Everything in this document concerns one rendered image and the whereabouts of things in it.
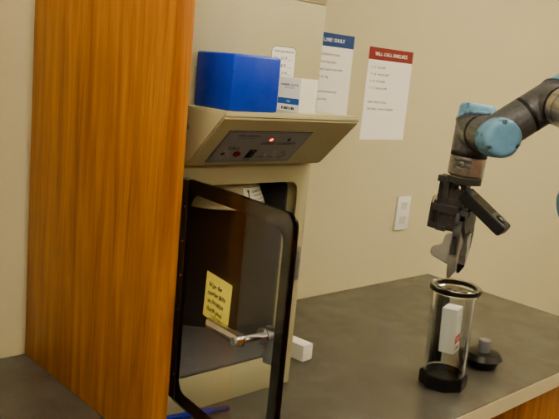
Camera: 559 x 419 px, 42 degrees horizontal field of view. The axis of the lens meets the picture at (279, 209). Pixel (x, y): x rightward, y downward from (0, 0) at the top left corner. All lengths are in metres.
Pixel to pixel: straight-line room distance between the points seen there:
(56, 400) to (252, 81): 0.70
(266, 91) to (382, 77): 1.08
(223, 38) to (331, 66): 0.84
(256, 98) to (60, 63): 0.42
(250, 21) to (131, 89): 0.25
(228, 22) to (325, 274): 1.12
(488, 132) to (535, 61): 1.61
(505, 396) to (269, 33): 0.91
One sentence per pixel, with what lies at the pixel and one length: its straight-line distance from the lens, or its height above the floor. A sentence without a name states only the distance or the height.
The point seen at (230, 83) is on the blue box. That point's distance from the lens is 1.15.
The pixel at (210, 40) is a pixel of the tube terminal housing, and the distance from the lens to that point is 1.25.
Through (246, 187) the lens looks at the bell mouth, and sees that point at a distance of 1.37.
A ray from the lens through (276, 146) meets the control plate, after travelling 1.28.
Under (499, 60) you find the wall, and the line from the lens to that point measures 2.77.
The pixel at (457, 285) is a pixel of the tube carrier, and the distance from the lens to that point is 1.64.
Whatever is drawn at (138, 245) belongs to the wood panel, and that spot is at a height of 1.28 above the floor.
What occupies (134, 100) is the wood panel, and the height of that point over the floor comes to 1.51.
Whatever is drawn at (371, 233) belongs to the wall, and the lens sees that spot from 2.32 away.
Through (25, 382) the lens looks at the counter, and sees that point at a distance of 1.53.
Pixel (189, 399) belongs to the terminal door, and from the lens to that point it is 1.28.
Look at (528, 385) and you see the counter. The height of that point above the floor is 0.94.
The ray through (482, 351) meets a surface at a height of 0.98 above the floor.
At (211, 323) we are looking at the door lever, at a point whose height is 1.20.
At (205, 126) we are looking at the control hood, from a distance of 1.17.
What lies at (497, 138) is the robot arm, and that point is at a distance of 1.41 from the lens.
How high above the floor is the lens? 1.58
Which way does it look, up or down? 11 degrees down
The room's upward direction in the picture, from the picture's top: 5 degrees clockwise
